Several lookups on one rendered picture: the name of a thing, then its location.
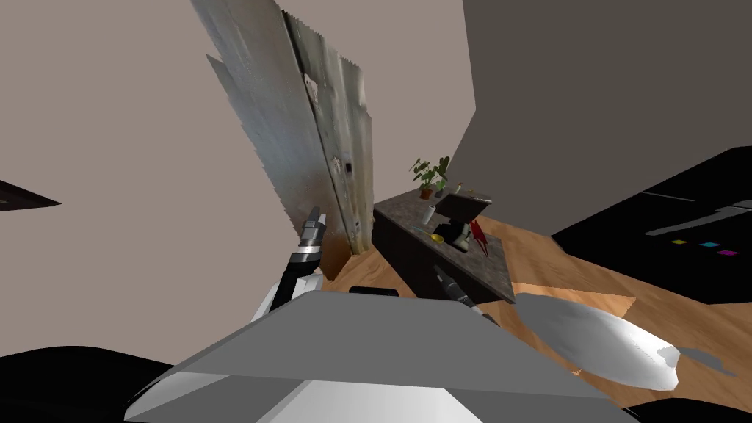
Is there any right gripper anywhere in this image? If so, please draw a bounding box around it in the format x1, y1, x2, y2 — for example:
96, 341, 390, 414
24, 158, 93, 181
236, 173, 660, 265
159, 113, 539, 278
433, 264, 471, 306

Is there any grey weathered metal door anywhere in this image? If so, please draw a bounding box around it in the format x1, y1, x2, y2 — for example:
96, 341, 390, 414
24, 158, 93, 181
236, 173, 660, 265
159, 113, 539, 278
190, 0, 375, 281

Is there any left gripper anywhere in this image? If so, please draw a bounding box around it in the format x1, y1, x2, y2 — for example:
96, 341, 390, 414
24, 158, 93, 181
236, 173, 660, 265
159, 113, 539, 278
299, 206, 328, 248

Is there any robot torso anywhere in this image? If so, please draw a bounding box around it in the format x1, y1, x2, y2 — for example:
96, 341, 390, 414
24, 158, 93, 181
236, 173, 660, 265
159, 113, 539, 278
123, 286, 641, 423

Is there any black refrigerator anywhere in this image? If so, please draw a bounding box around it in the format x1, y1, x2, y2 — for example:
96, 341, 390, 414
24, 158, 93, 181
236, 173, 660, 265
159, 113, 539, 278
551, 145, 752, 306

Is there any dark counter with stone top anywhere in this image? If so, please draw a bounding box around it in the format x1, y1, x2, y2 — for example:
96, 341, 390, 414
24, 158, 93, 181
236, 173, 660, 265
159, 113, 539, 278
372, 155, 518, 306

